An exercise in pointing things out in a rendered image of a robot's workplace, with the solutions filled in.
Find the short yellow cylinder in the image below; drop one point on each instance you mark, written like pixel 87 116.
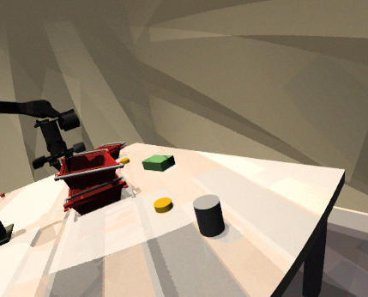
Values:
pixel 163 205
pixel 125 160

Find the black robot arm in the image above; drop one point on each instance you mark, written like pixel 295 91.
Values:
pixel 41 109

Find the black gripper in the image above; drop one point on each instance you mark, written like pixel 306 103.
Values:
pixel 56 147

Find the green rectangular block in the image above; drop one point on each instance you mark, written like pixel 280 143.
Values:
pixel 159 163

